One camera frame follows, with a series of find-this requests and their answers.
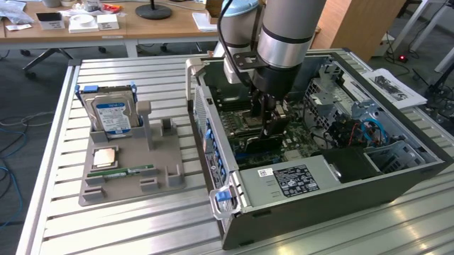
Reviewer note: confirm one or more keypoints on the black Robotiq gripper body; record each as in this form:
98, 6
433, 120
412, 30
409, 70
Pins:
273, 81

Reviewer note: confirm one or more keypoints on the black Nvidia graphics card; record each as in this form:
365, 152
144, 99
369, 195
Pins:
263, 148

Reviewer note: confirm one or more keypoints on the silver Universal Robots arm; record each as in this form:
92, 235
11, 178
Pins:
283, 40

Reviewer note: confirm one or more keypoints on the metal CPU socket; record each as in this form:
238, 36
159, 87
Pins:
249, 123

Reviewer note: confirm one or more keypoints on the green motherboard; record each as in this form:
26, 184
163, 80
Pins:
305, 138

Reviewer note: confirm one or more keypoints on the green RAM stick white label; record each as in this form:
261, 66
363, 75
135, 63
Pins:
241, 136

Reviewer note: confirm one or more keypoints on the silver chipset heatsink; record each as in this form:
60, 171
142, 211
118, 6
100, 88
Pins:
293, 155

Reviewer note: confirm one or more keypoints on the blue expansion slot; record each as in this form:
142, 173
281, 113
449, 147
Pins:
242, 154

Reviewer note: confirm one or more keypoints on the perforated silver disk bay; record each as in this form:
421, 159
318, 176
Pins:
330, 106

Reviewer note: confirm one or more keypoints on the grey power supply unit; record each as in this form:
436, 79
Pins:
283, 180

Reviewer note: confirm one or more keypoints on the black plastic shroud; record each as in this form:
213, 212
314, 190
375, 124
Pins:
351, 164

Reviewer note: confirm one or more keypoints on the white paper stack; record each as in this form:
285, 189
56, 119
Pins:
205, 24

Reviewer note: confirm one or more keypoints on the blue case latch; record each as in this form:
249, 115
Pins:
222, 197

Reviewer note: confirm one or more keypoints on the brown cardboard box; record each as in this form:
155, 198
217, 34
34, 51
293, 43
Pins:
213, 8

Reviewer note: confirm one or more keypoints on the wooden cabinet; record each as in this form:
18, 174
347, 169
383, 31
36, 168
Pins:
369, 26

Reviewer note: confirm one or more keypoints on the printed paper manual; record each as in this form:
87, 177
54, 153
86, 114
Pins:
394, 87

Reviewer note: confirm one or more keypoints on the plain silver disk bay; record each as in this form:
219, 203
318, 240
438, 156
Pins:
394, 156

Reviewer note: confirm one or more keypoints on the open dark grey PC case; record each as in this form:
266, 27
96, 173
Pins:
319, 220

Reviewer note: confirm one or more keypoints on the hard disk with blue caddy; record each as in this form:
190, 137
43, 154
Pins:
111, 114

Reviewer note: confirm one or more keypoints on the black round lamp base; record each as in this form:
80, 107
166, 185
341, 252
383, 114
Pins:
152, 12

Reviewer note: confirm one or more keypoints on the black tripod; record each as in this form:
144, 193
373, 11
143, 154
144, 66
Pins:
440, 79

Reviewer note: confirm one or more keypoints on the bare green RAM stick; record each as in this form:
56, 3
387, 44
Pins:
116, 172

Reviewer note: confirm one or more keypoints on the grey parts rack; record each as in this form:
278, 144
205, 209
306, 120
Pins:
131, 191

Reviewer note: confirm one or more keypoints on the silver CPU chip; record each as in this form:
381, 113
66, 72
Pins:
104, 158

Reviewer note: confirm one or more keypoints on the plain white box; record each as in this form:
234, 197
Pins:
106, 24

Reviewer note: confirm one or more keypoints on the red packet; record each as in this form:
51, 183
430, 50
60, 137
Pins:
111, 8

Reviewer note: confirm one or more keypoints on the white tape roll on box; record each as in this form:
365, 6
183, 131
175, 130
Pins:
83, 22

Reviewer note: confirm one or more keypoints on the black chair base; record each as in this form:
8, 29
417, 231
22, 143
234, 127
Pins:
43, 58

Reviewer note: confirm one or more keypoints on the wooden desk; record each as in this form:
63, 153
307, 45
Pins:
43, 35

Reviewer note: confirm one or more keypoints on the white box with black top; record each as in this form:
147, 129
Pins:
50, 21

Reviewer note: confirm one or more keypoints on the grey cup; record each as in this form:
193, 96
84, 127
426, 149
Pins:
52, 3

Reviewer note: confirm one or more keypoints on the white label card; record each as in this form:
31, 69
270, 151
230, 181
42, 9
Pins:
18, 27

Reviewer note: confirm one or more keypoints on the clear plastic bag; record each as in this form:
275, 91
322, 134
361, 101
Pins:
14, 10

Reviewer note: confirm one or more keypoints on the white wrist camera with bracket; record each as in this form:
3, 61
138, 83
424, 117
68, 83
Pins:
234, 71

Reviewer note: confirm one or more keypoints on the red-lit power switch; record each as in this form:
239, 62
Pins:
402, 58

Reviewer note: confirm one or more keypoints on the white table frame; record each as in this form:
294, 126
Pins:
408, 26

